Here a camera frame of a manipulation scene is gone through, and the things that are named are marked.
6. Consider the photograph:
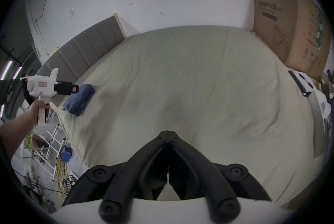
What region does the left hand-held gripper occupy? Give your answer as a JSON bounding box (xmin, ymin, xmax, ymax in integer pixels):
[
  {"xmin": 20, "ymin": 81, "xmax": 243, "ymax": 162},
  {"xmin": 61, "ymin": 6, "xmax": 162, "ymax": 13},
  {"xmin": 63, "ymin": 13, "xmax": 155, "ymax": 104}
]
[{"xmin": 20, "ymin": 68, "xmax": 80, "ymax": 126}]

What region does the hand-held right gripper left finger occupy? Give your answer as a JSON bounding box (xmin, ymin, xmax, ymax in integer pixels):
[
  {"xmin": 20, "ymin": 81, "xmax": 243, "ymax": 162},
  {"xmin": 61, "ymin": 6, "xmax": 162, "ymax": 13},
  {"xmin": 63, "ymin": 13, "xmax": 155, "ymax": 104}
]
[{"xmin": 62, "ymin": 131, "xmax": 169, "ymax": 223}]

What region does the dark blue garment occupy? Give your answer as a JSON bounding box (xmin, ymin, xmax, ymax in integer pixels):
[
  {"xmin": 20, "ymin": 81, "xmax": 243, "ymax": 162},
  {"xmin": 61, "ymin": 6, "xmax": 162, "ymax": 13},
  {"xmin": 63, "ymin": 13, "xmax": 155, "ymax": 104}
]
[{"xmin": 62, "ymin": 84, "xmax": 96, "ymax": 117}]

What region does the blue box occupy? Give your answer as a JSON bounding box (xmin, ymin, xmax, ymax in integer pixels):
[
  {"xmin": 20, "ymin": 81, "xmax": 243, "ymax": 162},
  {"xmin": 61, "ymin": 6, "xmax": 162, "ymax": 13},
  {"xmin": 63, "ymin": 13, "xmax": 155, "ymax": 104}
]
[{"xmin": 59, "ymin": 146, "xmax": 73, "ymax": 162}]

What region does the grey padded headboard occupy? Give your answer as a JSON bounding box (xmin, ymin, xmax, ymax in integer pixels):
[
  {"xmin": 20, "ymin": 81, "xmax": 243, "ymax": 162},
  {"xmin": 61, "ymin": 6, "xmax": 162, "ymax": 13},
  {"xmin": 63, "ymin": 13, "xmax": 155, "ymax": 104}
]
[{"xmin": 35, "ymin": 15, "xmax": 127, "ymax": 105}]

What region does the person's left hand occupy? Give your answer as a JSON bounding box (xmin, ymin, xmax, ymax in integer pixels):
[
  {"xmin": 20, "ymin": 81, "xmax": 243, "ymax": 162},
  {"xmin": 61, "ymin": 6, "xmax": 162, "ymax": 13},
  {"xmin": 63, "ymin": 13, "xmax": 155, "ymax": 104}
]
[{"xmin": 30, "ymin": 100, "xmax": 50, "ymax": 125}]

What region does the person's left forearm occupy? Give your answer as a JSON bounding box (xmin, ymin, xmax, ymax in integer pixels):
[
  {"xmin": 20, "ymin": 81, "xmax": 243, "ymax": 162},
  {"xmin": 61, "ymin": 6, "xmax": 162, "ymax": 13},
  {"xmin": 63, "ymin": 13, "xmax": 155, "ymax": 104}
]
[{"xmin": 0, "ymin": 112, "xmax": 38, "ymax": 166}]

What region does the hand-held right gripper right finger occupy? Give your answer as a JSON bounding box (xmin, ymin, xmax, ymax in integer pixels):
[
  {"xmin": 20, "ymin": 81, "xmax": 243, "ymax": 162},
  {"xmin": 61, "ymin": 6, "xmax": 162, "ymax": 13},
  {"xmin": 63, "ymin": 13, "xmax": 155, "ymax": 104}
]
[{"xmin": 169, "ymin": 131, "xmax": 272, "ymax": 223}]

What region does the white folding rack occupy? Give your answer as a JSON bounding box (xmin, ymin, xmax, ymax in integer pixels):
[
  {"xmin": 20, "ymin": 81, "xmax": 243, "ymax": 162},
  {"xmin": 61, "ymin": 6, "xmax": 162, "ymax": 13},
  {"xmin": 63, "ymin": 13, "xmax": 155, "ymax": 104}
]
[{"xmin": 24, "ymin": 123, "xmax": 69, "ymax": 182}]

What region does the large brown carton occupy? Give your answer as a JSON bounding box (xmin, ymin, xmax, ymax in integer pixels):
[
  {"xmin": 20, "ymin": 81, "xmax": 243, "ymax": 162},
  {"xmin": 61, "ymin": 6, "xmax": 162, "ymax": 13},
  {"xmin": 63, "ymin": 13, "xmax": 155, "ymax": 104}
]
[{"xmin": 252, "ymin": 0, "xmax": 332, "ymax": 80}]

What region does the bed with beige sheet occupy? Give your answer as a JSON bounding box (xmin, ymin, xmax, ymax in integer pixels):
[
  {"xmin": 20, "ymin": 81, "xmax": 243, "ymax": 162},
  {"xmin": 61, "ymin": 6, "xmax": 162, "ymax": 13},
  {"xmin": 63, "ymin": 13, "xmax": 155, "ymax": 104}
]
[{"xmin": 56, "ymin": 25, "xmax": 326, "ymax": 210}]

